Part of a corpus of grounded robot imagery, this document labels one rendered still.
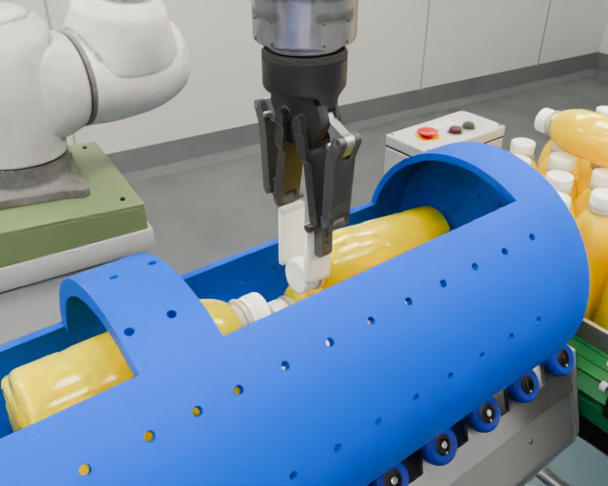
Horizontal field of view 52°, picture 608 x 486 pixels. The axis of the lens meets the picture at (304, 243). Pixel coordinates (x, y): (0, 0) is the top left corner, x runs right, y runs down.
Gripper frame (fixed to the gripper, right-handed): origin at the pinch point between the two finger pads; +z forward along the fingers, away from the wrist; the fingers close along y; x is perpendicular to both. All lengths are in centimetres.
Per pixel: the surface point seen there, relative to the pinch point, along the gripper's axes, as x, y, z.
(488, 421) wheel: 13.6, 17.1, 20.8
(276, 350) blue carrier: -13.7, 14.6, -3.3
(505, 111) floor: 328, -199, 118
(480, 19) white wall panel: 329, -232, 63
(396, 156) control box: 39.4, -25.3, 10.2
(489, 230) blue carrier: 11.5, 13.9, -3.9
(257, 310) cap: -10.4, 6.9, -0.6
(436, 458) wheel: 5.0, 17.0, 20.7
